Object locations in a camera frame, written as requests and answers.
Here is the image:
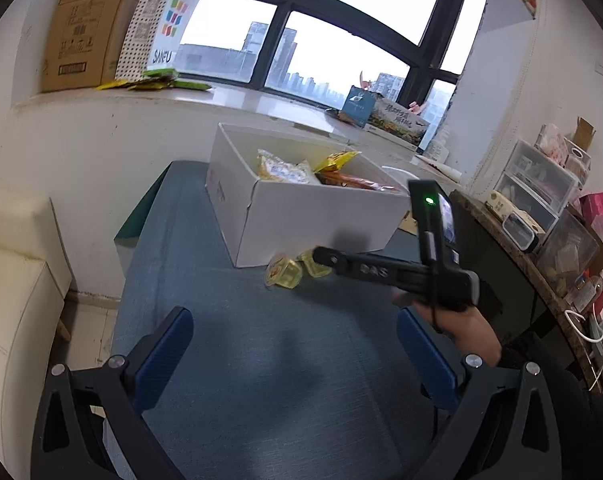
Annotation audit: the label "blue grey tablecloth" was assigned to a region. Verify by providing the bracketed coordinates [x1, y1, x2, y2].
[102, 160, 482, 480]

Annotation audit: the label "long orange snack packet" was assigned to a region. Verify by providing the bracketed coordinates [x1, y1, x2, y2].
[316, 171, 399, 192]

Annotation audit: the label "pile of green yellow packets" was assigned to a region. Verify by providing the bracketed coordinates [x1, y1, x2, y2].
[95, 70, 212, 92]

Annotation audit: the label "cream sofa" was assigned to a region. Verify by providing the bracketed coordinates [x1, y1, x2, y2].
[0, 187, 74, 461]

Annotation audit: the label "white cable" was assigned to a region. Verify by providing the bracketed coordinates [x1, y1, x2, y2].
[564, 307, 603, 346]

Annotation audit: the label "black framed window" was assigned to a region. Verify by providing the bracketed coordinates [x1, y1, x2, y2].
[146, 0, 497, 126]

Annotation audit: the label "pink patterned box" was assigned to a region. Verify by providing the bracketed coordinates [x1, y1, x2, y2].
[534, 124, 569, 161]

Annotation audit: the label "clear plastic storage box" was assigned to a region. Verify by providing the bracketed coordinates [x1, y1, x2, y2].
[534, 210, 599, 281]

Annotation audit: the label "magenta box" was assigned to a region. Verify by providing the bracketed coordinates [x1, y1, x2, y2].
[579, 191, 603, 231]

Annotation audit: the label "white box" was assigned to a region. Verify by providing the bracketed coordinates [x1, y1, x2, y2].
[206, 122, 412, 268]

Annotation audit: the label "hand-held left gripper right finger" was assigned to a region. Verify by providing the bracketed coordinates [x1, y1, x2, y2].
[396, 306, 565, 480]

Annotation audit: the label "yellow snack packet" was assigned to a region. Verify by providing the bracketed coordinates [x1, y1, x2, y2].
[314, 150, 365, 173]

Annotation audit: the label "snack packets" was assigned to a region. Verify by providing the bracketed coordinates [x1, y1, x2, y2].
[256, 149, 325, 184]

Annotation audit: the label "white dotted paper bag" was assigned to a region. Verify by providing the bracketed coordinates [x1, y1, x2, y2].
[115, 0, 222, 81]

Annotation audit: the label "printed mushroom box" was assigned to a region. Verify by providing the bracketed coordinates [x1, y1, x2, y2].
[366, 97, 431, 147]

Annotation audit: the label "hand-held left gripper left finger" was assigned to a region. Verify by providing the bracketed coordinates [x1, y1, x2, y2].
[31, 306, 194, 480]

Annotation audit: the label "clear plastic drawer unit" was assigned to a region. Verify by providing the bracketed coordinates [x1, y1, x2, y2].
[494, 139, 579, 233]

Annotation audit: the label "brown cardboard box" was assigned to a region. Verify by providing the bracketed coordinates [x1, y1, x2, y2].
[41, 0, 149, 93]

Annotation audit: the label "white tube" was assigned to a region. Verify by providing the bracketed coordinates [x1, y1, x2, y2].
[414, 155, 465, 178]

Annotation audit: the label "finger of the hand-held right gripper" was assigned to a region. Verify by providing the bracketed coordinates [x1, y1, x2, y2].
[311, 246, 422, 288]

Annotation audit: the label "black rimmed clear box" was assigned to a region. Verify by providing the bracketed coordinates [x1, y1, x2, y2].
[501, 212, 545, 253]

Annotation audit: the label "small open cardboard box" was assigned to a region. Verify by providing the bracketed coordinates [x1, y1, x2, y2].
[574, 116, 597, 153]

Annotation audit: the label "dark side desk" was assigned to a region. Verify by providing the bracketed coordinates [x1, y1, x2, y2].
[446, 190, 602, 396]

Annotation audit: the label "blue tissue box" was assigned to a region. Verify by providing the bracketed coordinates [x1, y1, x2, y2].
[339, 85, 387, 128]

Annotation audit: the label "yellow jelly cup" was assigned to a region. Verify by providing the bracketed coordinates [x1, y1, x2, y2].
[264, 254, 302, 288]
[297, 249, 335, 277]

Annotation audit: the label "person's right hand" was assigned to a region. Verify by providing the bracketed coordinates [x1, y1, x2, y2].
[391, 290, 503, 368]

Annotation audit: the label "pale yellow paper pack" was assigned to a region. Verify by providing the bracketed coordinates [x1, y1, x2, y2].
[484, 190, 517, 213]

